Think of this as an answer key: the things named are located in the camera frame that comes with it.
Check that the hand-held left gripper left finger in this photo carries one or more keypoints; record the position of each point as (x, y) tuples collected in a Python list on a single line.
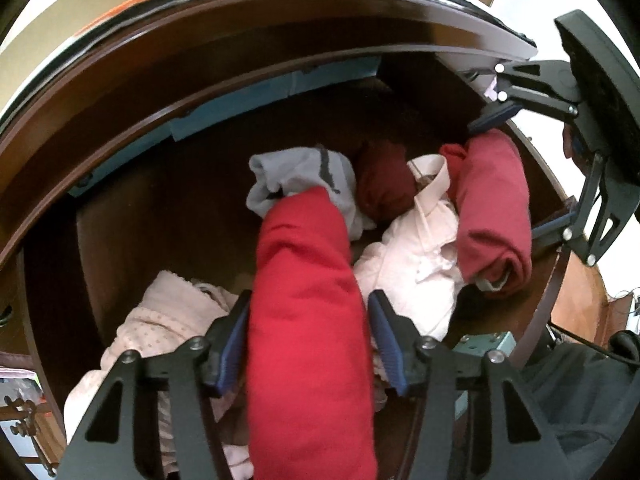
[(235, 350)]

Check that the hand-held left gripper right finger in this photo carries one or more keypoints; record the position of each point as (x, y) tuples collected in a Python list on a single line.
[(387, 345)]

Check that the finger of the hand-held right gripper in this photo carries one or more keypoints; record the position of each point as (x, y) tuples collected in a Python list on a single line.
[(547, 232), (492, 120)]

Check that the crimson underwear with grey waistband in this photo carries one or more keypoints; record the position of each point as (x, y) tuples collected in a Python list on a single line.
[(492, 200)]

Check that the bright red underwear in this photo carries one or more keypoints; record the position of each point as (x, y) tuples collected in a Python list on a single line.
[(305, 310)]

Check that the pink dotted underwear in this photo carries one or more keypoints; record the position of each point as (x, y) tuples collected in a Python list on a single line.
[(150, 320)]

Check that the dark red underwear roll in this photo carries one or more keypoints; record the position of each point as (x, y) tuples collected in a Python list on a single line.
[(385, 180)]

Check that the brown wooden drawer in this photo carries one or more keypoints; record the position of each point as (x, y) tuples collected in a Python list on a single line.
[(150, 210)]

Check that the pale pink garment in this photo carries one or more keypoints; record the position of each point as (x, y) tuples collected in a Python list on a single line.
[(410, 255)]

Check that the dark grey clothing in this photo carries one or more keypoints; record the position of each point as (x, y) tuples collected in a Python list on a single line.
[(580, 400)]

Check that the blue paper lining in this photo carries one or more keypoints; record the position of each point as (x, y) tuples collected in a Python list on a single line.
[(200, 122)]

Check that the brown wooden cabinet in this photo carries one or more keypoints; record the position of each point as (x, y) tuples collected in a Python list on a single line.
[(150, 60)]

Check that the teal metal bracket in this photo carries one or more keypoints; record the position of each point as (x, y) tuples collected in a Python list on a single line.
[(480, 347)]

